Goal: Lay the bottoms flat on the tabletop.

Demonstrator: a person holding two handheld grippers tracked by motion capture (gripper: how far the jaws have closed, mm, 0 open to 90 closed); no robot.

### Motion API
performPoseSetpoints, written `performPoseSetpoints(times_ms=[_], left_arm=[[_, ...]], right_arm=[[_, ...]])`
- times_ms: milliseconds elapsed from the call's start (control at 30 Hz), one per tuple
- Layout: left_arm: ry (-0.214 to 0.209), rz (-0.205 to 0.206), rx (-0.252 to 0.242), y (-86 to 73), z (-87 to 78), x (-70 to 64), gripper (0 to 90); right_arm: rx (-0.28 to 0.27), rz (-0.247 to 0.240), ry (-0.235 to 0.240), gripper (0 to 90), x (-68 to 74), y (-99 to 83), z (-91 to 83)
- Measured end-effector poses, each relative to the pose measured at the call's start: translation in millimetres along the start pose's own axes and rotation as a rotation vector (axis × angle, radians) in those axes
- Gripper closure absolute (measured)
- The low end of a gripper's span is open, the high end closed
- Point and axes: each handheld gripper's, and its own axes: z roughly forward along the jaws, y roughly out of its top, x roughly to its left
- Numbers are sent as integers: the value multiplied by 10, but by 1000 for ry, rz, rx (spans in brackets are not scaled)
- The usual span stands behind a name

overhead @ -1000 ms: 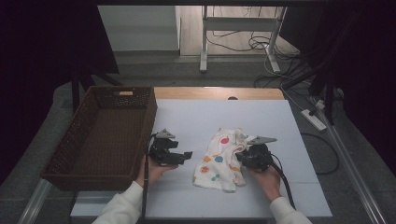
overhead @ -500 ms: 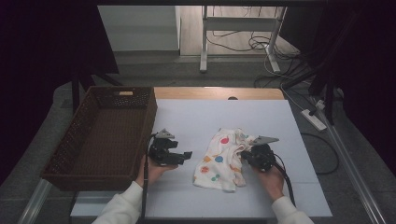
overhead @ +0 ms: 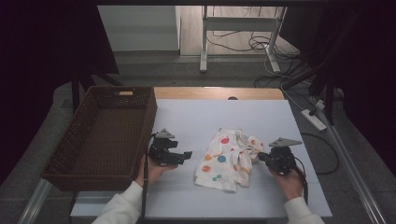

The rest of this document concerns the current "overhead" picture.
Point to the person's right hand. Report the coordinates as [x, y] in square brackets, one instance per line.
[289, 183]

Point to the white power strip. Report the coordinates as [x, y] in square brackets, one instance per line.
[313, 119]

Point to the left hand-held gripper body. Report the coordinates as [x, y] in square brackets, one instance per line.
[162, 151]

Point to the aluminium rail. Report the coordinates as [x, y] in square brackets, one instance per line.
[34, 200]
[355, 174]

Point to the person's left hand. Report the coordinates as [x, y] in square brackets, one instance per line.
[154, 171]

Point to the white cabinet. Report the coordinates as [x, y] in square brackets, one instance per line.
[140, 28]

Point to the white metal desk frame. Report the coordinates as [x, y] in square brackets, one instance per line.
[239, 24]

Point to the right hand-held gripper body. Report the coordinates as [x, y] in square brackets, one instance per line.
[281, 158]

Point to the white fruit-print pants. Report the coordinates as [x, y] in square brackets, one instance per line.
[225, 158]

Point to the brown woven basket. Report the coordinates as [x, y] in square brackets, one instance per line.
[118, 124]

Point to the black table grommet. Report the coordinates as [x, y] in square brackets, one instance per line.
[232, 98]

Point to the dark curtain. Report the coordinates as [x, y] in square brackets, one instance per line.
[373, 77]
[37, 62]

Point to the black metal stand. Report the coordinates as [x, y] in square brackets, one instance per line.
[329, 93]
[75, 90]

